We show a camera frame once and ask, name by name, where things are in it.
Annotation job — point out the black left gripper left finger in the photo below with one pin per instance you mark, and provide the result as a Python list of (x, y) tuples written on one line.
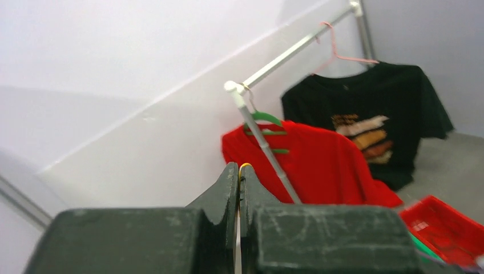
[(197, 238)]

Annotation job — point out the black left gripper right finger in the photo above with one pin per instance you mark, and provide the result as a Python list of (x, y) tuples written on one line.
[(303, 238)]

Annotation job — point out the red t-shirt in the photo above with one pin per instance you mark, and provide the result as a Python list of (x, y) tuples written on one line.
[(324, 167)]

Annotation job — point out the green clothes hanger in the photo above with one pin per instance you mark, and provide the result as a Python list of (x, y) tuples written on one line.
[(267, 123)]

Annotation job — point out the metal clothes stand pole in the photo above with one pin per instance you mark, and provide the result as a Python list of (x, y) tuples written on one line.
[(243, 98)]

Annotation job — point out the green plastic bin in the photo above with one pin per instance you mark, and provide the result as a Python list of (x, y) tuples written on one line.
[(424, 249)]

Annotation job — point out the black printed t-shirt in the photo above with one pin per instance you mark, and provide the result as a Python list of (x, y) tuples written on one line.
[(385, 111)]

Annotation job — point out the red plastic bin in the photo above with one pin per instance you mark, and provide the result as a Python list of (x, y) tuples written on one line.
[(451, 235)]

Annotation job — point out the right metal stand pole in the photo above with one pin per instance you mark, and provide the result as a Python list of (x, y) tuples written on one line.
[(365, 39)]

